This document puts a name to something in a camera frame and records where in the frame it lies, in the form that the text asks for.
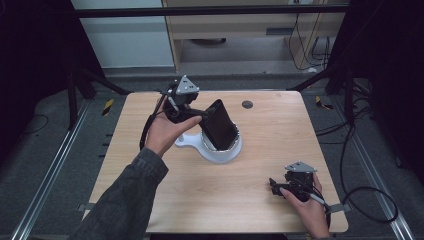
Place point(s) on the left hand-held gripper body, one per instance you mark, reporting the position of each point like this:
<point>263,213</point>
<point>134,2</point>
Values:
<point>180,100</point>

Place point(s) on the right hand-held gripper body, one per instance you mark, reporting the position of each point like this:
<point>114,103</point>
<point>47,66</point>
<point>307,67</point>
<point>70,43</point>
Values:
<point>300,181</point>

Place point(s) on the white key stand with hooks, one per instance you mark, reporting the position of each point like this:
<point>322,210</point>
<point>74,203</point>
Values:
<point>191,141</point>

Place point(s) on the white round bowl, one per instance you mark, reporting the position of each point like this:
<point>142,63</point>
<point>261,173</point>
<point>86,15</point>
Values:
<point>235,141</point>

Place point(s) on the person's right hand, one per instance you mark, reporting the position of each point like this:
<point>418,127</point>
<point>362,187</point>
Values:
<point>310,213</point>

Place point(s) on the person's left hand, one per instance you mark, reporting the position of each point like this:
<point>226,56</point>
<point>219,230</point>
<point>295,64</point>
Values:
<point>163,133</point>

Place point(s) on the round grey table grommet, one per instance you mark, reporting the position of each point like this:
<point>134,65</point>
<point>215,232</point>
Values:
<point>247,104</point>

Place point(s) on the grey tape strip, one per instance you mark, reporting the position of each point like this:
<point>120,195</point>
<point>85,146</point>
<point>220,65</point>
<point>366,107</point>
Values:
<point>343,207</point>
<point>87,207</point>

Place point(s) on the yellow black floor tape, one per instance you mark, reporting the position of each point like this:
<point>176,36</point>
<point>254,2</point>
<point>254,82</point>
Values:
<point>322,103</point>
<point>107,106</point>

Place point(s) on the white cabinet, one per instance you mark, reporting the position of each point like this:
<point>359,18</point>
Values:
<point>126,40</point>

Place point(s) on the black horizontal bar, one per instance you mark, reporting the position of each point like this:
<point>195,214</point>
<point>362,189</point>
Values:
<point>200,11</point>

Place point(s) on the light wooden desk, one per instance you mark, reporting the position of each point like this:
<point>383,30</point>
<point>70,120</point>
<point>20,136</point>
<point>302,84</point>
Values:
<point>233,25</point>

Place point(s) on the black metal stand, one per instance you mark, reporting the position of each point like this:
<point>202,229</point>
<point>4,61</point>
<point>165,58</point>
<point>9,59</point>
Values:
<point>348,96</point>
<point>71,100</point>

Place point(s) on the black curtain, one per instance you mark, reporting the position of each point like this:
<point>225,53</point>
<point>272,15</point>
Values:
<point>33,66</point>
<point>393,83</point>

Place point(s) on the aluminium floor rail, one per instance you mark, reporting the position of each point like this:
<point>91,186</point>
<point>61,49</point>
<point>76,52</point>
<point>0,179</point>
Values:
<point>376,173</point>
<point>50,173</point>

